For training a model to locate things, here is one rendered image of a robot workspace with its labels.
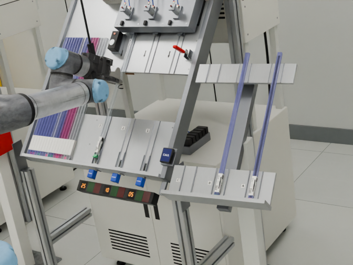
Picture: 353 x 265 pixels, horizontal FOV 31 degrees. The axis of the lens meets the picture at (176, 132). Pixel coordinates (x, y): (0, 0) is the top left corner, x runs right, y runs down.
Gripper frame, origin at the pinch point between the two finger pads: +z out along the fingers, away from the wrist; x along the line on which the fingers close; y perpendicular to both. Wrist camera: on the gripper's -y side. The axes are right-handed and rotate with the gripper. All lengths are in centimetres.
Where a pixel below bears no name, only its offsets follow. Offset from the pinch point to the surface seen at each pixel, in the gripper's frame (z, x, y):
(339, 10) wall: 159, -21, 74
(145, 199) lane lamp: -6.9, -25.4, -39.9
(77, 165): -6.6, 7.6, -32.2
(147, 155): -4.6, -22.0, -25.3
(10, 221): 27, 74, -63
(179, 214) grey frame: 1, -35, -44
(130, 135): -3.1, -11.8, -18.9
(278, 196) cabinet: 85, -32, -34
